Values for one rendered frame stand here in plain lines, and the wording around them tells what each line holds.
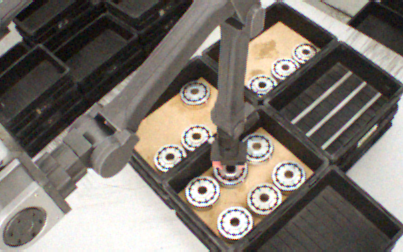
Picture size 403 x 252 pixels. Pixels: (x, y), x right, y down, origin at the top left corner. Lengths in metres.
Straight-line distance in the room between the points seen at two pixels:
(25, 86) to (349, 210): 1.66
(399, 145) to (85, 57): 1.64
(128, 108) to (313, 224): 0.76
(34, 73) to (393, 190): 1.76
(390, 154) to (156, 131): 0.82
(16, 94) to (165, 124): 1.03
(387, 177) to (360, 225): 0.29
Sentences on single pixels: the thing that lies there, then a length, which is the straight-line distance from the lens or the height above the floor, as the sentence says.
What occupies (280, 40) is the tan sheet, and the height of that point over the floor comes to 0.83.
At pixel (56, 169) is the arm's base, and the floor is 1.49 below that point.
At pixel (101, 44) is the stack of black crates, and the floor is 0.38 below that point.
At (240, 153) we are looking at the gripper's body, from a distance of 1.36.
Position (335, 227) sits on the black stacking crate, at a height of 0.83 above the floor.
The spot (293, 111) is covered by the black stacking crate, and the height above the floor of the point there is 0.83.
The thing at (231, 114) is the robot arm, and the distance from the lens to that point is 1.17.
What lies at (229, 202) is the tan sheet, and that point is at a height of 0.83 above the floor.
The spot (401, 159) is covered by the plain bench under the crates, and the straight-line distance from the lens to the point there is 1.72.
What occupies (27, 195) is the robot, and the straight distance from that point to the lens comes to 0.78.
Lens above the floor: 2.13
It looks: 55 degrees down
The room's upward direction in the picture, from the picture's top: 12 degrees counter-clockwise
